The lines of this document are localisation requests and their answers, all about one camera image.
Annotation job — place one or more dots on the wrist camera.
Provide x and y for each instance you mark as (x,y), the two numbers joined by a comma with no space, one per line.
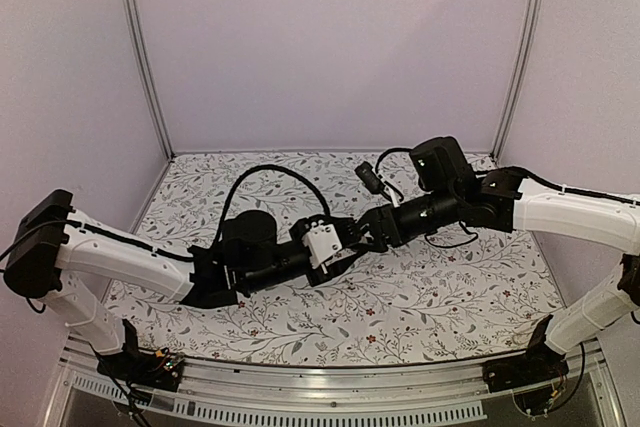
(323,243)
(371,181)

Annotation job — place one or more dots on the aluminium front rail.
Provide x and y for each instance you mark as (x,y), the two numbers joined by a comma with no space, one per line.
(221,393)

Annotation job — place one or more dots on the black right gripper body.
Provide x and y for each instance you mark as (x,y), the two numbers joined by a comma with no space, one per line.
(385,213)

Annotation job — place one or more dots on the floral patterned table mat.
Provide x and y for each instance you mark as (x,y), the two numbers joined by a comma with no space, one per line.
(450,297)

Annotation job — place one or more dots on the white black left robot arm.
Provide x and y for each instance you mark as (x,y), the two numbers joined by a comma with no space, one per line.
(55,242)

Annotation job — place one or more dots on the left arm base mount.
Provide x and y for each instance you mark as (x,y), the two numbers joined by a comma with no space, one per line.
(161,369)

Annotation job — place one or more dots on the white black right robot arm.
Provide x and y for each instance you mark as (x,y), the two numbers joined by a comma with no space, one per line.
(514,199)

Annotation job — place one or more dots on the left aluminium corner post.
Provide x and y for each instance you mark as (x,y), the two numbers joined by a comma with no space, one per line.
(143,63)

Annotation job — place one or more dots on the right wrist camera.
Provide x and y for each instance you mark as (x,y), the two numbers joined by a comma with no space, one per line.
(371,181)

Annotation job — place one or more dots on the right aluminium corner post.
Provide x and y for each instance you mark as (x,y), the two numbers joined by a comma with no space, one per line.
(523,52)

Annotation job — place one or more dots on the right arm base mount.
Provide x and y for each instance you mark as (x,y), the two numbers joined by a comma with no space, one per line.
(539,369)

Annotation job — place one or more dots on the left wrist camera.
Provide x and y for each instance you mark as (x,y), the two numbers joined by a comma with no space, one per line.
(323,243)

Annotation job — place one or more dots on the aluminium corner post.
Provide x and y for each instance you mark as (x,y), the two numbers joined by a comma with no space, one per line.
(523,52)
(143,63)

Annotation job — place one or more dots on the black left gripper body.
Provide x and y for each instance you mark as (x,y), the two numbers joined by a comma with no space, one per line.
(318,280)

